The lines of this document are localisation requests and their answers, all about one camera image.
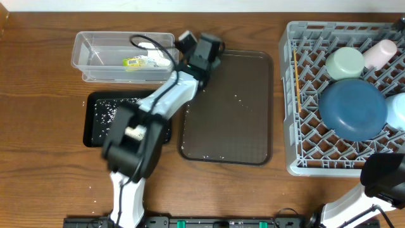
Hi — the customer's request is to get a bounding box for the white tissue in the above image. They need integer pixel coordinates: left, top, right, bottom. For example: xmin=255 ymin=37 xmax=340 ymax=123
xmin=138 ymin=42 xmax=171 ymax=67

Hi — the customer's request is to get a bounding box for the green snack wrapper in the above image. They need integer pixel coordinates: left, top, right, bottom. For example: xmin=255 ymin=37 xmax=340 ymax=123
xmin=123 ymin=55 xmax=158 ymax=67

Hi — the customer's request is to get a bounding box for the wooden chopstick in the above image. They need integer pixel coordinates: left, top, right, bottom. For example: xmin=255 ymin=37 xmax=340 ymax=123
xmin=293 ymin=48 xmax=301 ymax=113

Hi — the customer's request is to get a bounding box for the mint green bowl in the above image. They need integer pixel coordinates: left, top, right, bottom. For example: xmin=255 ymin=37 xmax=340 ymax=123
xmin=325 ymin=47 xmax=365 ymax=80

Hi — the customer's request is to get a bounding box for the dark blue plate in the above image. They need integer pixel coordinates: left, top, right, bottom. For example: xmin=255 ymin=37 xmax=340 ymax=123
xmin=318 ymin=79 xmax=387 ymax=141

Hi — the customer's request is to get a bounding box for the pink cup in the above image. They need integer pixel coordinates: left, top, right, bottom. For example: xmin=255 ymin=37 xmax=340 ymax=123
xmin=363 ymin=39 xmax=397 ymax=70

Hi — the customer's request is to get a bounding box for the light blue bowl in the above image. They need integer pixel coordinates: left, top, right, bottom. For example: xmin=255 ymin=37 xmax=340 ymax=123
xmin=385 ymin=93 xmax=405 ymax=130

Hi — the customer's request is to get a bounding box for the pile of white rice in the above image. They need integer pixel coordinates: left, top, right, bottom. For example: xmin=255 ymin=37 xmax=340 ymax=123
xmin=91 ymin=98 xmax=140 ymax=147

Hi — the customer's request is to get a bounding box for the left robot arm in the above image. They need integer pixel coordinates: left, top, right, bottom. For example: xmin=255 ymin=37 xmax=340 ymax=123
xmin=102 ymin=31 xmax=225 ymax=227

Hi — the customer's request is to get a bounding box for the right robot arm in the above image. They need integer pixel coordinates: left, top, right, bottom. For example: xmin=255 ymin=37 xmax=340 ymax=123
xmin=306 ymin=153 xmax=404 ymax=227

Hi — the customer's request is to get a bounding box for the black waste tray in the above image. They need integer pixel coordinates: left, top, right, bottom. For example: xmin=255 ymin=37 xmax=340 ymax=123
xmin=83 ymin=90 xmax=153 ymax=148

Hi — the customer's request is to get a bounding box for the grey dishwasher rack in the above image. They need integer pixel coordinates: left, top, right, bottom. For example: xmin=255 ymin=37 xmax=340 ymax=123
xmin=278 ymin=21 xmax=404 ymax=177

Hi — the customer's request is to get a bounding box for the dark brown serving tray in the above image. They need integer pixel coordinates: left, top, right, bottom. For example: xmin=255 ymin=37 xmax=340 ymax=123
xmin=178 ymin=50 xmax=273 ymax=166

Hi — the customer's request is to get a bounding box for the clear plastic bin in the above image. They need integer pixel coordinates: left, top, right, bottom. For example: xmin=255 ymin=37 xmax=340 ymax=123
xmin=71 ymin=31 xmax=178 ymax=84

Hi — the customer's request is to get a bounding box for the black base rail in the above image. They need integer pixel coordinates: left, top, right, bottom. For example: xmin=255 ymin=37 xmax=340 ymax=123
xmin=62 ymin=215 xmax=380 ymax=228

